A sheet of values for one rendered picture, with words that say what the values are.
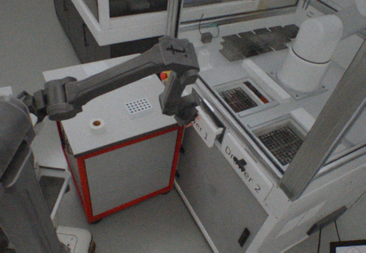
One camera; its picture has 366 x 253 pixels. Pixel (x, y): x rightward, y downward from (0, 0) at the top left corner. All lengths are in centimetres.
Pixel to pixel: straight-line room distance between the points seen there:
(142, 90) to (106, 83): 89
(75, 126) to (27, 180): 113
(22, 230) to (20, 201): 8
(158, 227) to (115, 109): 85
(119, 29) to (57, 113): 113
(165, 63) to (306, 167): 58
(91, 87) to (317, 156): 69
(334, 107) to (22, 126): 77
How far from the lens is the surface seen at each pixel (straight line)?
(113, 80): 84
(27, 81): 310
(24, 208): 46
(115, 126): 154
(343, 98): 92
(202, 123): 140
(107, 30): 195
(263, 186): 126
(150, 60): 79
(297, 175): 113
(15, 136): 39
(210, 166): 163
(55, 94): 94
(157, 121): 156
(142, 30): 204
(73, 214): 216
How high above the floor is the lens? 188
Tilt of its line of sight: 44 degrees down
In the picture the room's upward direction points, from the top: 10 degrees clockwise
